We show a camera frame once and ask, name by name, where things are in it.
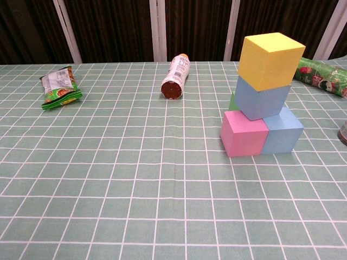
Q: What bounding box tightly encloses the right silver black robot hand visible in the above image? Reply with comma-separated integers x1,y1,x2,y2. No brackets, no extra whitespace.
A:
337,126,347,145

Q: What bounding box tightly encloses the light blue foam cube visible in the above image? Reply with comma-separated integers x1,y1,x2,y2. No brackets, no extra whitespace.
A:
260,106,304,155
234,75,292,122

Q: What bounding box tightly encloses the pink foam cube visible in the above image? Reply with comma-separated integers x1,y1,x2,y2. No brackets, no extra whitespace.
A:
220,110,269,158

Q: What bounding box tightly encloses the yellow foam cube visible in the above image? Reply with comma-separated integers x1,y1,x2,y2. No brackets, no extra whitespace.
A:
237,32,306,92

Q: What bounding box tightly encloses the green chip bag red print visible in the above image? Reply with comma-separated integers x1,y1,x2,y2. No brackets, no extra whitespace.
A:
292,57,347,99

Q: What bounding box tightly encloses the green foam cube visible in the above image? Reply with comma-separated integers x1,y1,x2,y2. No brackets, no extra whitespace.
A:
228,90,241,112

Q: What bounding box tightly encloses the white bottle yellow cap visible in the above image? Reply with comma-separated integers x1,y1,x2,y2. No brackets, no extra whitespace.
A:
160,53,190,101

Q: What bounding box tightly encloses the green checked tablecloth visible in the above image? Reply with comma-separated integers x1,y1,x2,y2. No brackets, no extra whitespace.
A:
0,54,347,260

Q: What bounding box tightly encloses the dark brown curtain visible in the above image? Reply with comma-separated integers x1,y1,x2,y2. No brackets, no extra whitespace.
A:
0,0,347,65

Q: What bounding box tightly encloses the green snack bag white label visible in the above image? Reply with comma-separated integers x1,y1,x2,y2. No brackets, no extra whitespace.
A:
40,66,83,111

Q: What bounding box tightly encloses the white frame post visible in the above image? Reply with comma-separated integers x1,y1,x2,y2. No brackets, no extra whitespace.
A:
313,0,347,61
223,0,241,62
53,0,83,64
149,0,167,62

